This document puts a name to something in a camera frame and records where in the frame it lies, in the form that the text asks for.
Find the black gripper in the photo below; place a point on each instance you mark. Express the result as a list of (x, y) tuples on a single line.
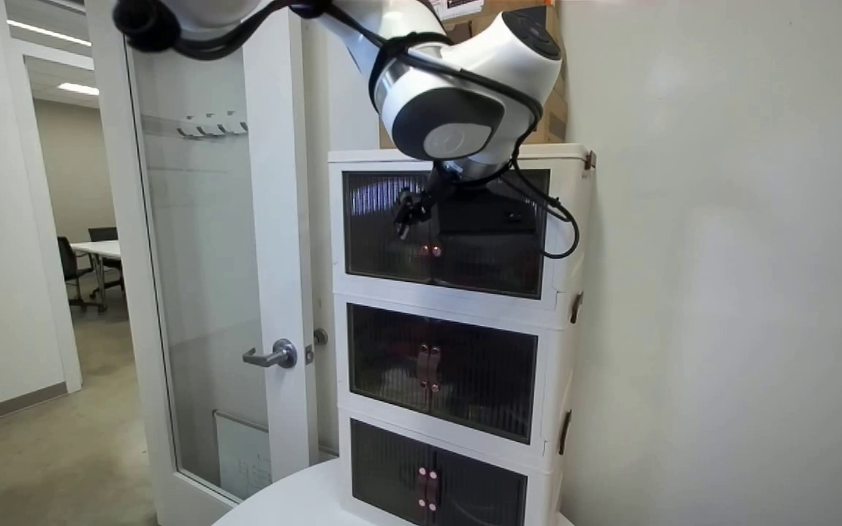
[(418, 205)]

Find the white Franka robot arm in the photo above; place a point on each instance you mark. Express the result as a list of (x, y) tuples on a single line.
[(459, 98)]

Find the white framed glass door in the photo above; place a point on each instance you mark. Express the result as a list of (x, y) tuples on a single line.
[(279, 243)]

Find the white three-tier cabinet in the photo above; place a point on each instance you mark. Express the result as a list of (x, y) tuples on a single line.
[(561, 282)]

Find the brown cabinet side latch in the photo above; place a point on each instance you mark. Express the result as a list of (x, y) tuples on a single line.
[(564, 430), (578, 309), (588, 158)]

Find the white coat hook rack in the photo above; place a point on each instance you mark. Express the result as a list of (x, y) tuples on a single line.
[(212, 127)]

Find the white desk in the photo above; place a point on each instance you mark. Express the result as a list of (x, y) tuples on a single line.
[(104, 250)]

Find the black office chair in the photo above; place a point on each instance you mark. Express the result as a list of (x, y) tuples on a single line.
[(75, 266)]

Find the ceiling light panel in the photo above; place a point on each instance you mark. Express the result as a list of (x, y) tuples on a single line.
[(76, 88)]

